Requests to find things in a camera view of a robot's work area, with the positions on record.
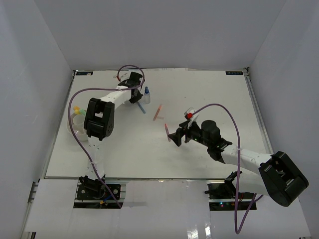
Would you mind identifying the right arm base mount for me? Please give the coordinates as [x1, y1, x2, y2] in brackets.
[204, 171, 254, 212]

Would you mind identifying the small bottle blue cap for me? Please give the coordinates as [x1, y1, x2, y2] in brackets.
[144, 87, 151, 104]

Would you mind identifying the white divided round container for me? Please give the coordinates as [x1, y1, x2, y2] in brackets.
[70, 113, 88, 141]

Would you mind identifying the orange pencil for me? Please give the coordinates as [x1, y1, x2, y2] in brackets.
[153, 104, 162, 121]

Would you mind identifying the pink red pen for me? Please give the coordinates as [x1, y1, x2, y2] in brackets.
[164, 123, 171, 142]

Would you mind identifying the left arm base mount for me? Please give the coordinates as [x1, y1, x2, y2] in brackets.
[73, 176, 123, 209]

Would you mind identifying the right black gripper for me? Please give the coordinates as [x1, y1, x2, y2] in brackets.
[168, 119, 211, 148]

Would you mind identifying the blue pen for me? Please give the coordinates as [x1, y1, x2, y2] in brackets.
[137, 102, 146, 114]

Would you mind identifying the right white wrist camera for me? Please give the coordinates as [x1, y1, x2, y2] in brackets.
[184, 107, 198, 129]

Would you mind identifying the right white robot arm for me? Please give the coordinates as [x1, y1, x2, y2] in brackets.
[168, 120, 309, 207]

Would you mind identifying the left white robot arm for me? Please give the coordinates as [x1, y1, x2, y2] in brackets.
[84, 72, 145, 182]

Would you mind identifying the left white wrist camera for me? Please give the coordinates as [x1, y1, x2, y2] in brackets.
[116, 73, 131, 87]

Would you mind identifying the green marker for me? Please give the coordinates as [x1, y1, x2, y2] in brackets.
[78, 109, 86, 116]

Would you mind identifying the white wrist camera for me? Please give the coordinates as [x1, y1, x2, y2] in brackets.
[184, 107, 198, 129]
[116, 73, 131, 87]

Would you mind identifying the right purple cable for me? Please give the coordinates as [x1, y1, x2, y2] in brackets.
[191, 103, 264, 235]

